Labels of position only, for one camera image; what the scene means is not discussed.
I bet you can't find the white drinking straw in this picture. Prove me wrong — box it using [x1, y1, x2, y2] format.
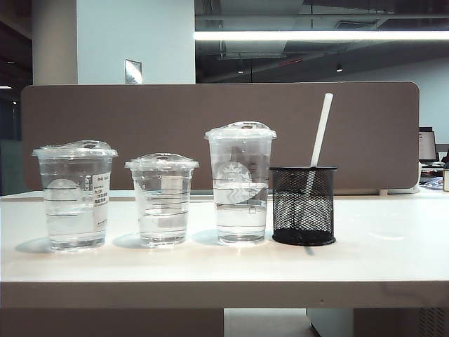
[305, 93, 334, 201]

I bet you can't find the clear plastic cup with lid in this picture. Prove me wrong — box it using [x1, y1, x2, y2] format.
[204, 121, 278, 140]

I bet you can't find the large clear cup with logo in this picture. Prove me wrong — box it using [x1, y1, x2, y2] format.
[207, 135, 274, 246]

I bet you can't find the small clear cup lid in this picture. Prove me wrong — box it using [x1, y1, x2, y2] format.
[124, 152, 200, 171]

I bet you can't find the small clear plastic cup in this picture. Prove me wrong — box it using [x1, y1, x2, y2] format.
[128, 166, 196, 249]

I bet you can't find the medium clear cup lid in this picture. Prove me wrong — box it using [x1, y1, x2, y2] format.
[31, 140, 119, 159]

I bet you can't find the medium clear cup with label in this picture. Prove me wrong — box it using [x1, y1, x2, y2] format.
[36, 154, 114, 253]

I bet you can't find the brown desk partition panel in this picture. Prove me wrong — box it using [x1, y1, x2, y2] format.
[20, 81, 421, 196]

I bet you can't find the black mesh pen holder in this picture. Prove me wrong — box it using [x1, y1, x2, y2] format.
[269, 166, 338, 246]

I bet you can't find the long ceiling light strip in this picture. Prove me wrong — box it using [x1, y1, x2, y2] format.
[194, 30, 449, 41]

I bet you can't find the computer monitor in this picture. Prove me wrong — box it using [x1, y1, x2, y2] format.
[418, 126, 438, 163]

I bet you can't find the white round column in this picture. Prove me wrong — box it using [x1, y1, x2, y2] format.
[31, 0, 78, 86]

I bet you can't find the grey under-desk cabinet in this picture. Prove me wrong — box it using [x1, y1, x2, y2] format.
[307, 308, 449, 337]

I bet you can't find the silver wall sign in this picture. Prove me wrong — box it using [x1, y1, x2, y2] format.
[124, 58, 143, 85]

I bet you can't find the white partition base rail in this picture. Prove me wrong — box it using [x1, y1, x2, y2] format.
[379, 185, 420, 196]

